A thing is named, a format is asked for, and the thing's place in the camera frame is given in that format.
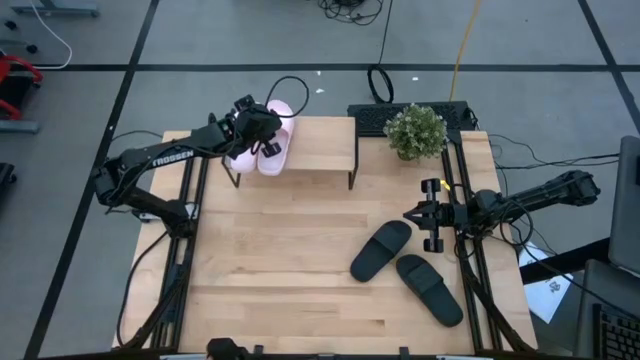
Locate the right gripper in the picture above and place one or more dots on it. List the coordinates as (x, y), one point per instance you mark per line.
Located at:
(445, 215)

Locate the black beam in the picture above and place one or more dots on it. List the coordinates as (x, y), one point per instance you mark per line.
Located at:
(565, 262)

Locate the green potted plant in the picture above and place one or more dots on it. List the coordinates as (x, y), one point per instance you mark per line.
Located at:
(415, 132)

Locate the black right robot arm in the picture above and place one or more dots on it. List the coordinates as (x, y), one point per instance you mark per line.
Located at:
(545, 192)

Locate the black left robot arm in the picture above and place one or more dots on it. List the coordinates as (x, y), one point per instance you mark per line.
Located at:
(170, 157)

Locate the wooden shelf with black frame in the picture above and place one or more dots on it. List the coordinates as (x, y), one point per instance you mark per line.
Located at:
(320, 145)

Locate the yellow tag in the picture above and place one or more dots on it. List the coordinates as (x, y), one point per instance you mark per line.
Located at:
(445, 185)

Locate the grey desk surface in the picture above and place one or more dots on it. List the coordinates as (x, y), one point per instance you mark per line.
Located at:
(600, 285)

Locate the black slide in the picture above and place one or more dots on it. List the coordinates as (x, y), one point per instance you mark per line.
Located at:
(380, 250)
(430, 290)

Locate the black perforated computer case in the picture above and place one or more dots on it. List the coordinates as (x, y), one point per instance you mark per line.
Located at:
(370, 117)

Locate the black aluminium frame rails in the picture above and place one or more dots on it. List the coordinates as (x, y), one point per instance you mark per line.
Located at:
(471, 300)
(186, 280)

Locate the grey monitor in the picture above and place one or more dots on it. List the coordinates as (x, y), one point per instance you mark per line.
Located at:
(627, 210)

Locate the red chair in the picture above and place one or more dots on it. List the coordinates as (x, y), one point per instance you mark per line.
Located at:
(20, 62)

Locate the grey desk foot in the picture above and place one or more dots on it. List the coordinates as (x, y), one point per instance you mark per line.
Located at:
(55, 10)

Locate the white label strip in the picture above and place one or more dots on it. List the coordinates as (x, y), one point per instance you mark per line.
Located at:
(457, 357)
(187, 357)

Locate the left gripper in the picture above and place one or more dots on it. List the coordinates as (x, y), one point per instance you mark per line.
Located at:
(260, 125)

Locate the white paper sheet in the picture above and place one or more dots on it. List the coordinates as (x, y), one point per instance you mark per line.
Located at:
(550, 295)

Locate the black keyboard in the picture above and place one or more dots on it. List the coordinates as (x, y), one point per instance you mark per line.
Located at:
(620, 335)

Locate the grey base plate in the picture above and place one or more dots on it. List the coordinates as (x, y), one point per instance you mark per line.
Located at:
(17, 126)

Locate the black caster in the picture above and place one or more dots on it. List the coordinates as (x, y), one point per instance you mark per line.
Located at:
(10, 24)
(31, 48)

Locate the pink slide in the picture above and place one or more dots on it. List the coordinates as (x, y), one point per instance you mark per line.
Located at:
(243, 162)
(286, 135)

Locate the black round object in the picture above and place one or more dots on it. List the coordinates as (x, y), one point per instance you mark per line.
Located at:
(222, 349)

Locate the small black bracket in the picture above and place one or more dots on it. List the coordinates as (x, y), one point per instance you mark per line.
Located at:
(258, 348)
(404, 351)

